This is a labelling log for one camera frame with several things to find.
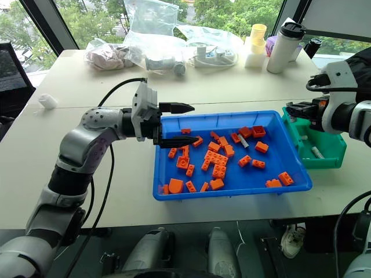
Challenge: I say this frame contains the large clear plastic bag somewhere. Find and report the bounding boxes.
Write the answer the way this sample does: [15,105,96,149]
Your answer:
[122,0,181,71]

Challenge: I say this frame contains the black window frame beam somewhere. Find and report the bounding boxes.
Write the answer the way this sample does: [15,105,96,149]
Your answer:
[271,0,313,36]
[20,0,80,56]

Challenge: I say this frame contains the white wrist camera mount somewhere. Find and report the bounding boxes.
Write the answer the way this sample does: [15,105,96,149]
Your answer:
[319,60,359,135]
[131,82,159,142]

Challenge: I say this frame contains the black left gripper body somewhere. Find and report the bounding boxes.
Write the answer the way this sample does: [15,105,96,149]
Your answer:
[141,103,164,146]

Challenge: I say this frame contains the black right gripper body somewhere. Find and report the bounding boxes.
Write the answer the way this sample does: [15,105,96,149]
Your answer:
[301,97,327,130]

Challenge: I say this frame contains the thin white cord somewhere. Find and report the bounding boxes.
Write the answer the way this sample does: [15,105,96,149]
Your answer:
[235,221,246,263]

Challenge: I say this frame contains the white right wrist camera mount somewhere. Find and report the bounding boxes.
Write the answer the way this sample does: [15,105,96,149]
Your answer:
[319,60,359,135]

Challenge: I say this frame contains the clear bag with white cables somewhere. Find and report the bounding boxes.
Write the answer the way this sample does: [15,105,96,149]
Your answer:
[176,24,245,70]

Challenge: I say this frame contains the green plastic bin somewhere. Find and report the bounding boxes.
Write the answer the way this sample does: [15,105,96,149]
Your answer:
[281,106,348,170]

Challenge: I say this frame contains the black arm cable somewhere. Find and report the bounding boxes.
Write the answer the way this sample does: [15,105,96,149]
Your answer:
[61,77,148,278]
[305,73,371,263]

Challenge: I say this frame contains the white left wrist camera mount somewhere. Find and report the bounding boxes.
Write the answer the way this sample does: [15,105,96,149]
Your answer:
[131,82,159,142]

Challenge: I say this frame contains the black mesh office chair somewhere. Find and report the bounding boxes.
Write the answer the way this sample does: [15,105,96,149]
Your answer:
[0,40,37,142]

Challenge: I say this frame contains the pale yellow plastic cup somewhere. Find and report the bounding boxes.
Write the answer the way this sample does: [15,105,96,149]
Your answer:
[250,23,268,54]

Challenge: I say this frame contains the white sneaker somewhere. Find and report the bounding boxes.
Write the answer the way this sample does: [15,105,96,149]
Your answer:
[279,224,307,259]

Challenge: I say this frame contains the grey cylindrical device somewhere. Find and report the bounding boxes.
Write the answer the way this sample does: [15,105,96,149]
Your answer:
[144,56,187,77]

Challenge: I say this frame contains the blue plastic bin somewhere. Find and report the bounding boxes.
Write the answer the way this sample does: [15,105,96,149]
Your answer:
[152,109,314,202]

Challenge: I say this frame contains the black metal bracket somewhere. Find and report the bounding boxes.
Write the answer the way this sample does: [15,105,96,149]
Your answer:
[99,251,122,273]
[260,235,288,278]

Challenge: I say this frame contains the white power strip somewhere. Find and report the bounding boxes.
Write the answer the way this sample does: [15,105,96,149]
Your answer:
[192,42,236,69]

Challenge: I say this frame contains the plastic bag with pink cloth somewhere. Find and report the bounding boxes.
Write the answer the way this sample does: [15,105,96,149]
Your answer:
[83,37,137,72]

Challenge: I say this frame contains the black fabric item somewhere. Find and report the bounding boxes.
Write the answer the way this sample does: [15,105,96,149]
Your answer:
[344,46,371,103]

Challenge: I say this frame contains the white foam block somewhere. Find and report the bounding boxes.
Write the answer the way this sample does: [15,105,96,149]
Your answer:
[243,35,265,69]

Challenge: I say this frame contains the large orange toy brick plate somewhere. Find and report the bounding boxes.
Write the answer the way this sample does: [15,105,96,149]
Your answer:
[203,149,228,167]

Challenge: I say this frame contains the grey rounded robot leg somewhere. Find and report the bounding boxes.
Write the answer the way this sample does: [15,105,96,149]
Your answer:
[206,226,242,278]
[121,226,176,278]

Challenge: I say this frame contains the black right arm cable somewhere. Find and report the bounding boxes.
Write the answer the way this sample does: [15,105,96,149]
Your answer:
[305,73,371,263]

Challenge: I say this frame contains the small white cap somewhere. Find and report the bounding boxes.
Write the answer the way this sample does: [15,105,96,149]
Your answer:
[38,93,58,110]

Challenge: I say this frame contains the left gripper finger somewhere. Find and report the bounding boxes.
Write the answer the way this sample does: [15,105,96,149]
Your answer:
[161,135,203,149]
[158,101,196,115]

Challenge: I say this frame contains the white thermos with black lid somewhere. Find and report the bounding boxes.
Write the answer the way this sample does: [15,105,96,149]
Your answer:
[266,21,307,74]

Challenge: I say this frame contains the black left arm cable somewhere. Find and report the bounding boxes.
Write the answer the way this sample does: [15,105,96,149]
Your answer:
[61,77,148,278]

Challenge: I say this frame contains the rounded orange toy brick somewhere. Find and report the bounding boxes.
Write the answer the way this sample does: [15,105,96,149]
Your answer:
[168,178,184,195]

